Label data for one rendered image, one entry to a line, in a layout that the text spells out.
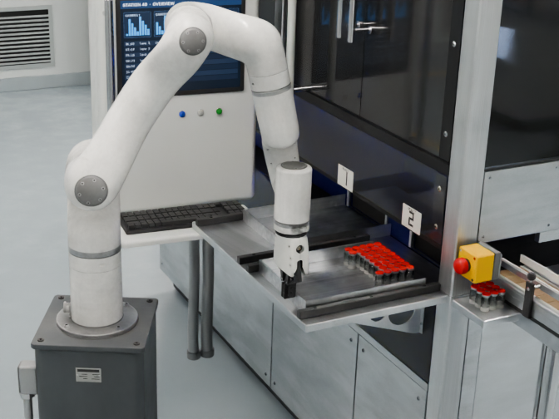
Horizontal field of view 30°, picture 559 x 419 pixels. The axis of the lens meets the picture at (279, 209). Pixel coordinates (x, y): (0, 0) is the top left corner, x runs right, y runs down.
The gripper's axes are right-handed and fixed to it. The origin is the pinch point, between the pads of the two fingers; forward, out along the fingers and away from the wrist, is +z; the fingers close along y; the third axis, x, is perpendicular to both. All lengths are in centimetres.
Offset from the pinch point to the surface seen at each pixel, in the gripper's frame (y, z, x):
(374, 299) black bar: -8.2, 2.6, -19.5
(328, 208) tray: 53, 4, -41
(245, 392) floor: 98, 92, -37
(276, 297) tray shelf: 5.0, 4.2, 0.5
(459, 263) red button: -19.0, -8.7, -35.5
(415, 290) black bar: -8.2, 2.3, -31.3
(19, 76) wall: 544, 83, -64
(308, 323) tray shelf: -10.5, 4.2, 0.0
